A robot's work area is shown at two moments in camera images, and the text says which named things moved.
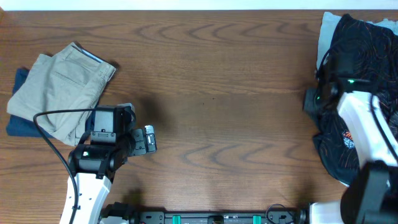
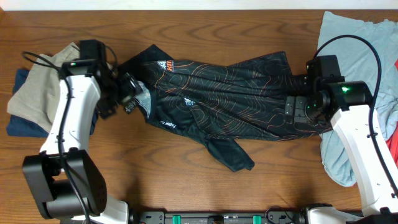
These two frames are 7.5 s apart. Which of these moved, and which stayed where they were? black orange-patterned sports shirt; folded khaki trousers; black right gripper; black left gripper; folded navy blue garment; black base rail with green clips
Moved: black left gripper; black orange-patterned sports shirt; black right gripper
Stayed: folded navy blue garment; folded khaki trousers; black base rail with green clips
